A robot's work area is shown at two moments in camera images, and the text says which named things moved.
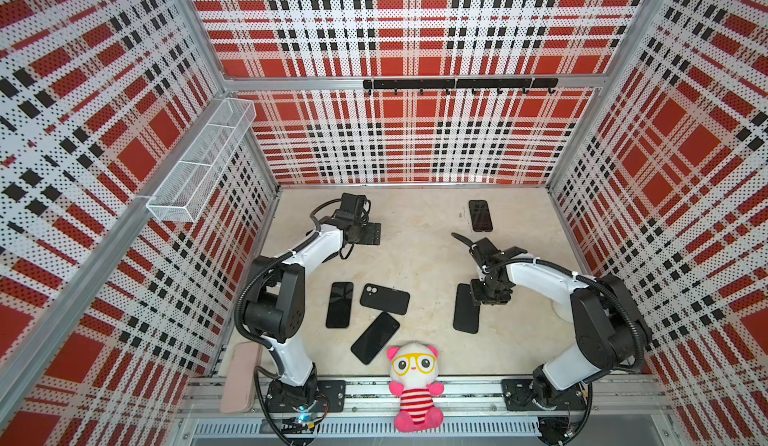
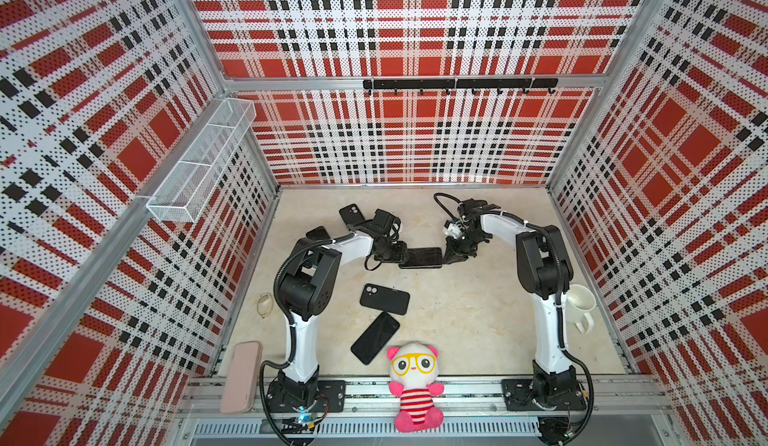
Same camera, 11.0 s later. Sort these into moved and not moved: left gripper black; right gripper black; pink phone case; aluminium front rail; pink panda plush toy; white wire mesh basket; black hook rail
Moved: left gripper black; right gripper black
Not moved: black hook rail; pink phone case; white wire mesh basket; pink panda plush toy; aluminium front rail
